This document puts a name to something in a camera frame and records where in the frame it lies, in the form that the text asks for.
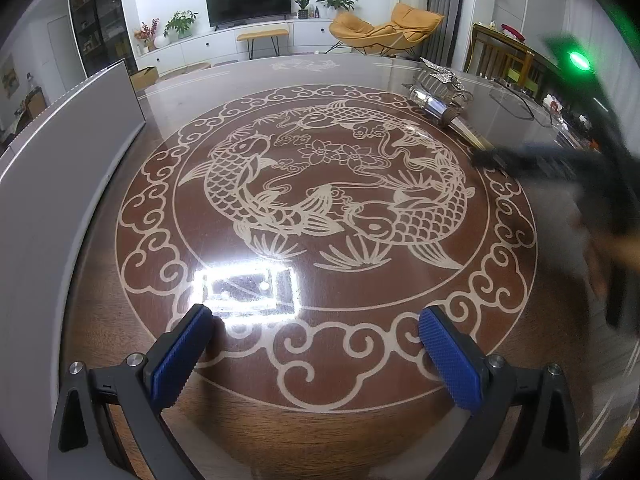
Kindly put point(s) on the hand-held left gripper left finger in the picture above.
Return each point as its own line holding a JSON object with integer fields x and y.
{"x": 177, "y": 355}

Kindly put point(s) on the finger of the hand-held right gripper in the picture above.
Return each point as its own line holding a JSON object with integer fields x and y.
{"x": 530, "y": 160}

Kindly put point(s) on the wooden chair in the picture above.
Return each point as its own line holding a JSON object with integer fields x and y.
{"x": 500, "y": 57}

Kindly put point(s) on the white door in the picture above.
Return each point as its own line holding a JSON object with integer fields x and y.
{"x": 61, "y": 50}

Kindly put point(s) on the wooden desktop with koi pattern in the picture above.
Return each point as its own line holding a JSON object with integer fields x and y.
{"x": 350, "y": 435}

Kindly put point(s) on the white round vase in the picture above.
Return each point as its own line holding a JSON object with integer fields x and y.
{"x": 160, "y": 41}

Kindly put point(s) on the brown cardboard box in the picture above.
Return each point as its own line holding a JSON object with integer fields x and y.
{"x": 145, "y": 79}

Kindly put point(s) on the small potted plant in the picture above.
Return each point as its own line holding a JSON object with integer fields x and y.
{"x": 302, "y": 6}

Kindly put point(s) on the framed wall painting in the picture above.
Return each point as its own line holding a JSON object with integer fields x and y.
{"x": 7, "y": 75}

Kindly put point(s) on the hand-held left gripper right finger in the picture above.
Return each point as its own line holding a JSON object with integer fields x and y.
{"x": 450, "y": 355}

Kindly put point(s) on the grey curved panel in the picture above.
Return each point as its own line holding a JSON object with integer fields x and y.
{"x": 60, "y": 185}

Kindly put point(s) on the orange wooden bench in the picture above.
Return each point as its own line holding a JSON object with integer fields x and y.
{"x": 262, "y": 33}

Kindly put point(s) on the white television cabinet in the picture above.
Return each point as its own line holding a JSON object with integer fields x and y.
{"x": 210, "y": 42}

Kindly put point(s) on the thin-frame eyeglasses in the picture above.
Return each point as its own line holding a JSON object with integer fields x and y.
{"x": 520, "y": 107}

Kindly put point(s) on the orange lounge chair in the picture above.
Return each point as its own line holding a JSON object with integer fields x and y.
{"x": 370, "y": 30}

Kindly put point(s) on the black glass display cabinet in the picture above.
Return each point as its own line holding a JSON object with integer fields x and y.
{"x": 102, "y": 15}

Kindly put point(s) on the black television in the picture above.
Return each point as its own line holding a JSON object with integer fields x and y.
{"x": 247, "y": 1}

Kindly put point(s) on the grey curtain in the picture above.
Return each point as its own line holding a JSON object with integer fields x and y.
{"x": 452, "y": 5}

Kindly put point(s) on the red flower arrangement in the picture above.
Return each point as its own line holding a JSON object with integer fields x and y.
{"x": 146, "y": 32}

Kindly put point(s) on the bushy green potted plant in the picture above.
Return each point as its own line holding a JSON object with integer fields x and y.
{"x": 181, "y": 22}

